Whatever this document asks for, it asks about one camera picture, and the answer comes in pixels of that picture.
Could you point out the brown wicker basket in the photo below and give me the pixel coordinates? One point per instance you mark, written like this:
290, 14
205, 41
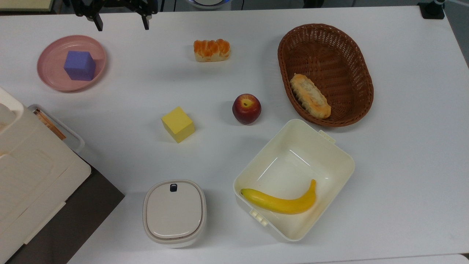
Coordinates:
329, 55

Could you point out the yellow foam cube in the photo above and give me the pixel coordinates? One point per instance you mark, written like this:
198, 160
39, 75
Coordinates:
177, 124

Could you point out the dark brown drawer box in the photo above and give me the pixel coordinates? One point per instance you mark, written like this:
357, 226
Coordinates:
84, 216

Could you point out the long toasted bread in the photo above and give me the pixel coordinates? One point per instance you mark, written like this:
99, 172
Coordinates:
309, 96

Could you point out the red apple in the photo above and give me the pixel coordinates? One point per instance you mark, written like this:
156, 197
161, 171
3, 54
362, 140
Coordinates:
246, 109

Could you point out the yellow banana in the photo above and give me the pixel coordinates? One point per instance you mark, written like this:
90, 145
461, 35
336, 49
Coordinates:
282, 203

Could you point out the beige board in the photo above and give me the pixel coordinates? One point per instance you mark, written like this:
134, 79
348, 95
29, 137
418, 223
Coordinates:
22, 4

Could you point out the cream toy cabinet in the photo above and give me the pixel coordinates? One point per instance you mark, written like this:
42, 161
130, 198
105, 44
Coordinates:
29, 176

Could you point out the cream plastic container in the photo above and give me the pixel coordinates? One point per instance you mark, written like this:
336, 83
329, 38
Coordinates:
293, 168

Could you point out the pink plate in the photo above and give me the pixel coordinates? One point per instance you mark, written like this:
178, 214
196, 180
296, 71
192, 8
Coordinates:
51, 69

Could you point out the white lidded canister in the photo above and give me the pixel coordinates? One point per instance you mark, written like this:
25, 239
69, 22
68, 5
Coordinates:
174, 212

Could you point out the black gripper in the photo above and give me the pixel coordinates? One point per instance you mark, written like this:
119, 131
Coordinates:
113, 5

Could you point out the purple foam cube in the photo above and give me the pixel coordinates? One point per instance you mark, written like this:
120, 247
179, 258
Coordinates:
79, 65

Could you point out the orange topped bread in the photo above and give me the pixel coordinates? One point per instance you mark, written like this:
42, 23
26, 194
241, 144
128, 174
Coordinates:
211, 50

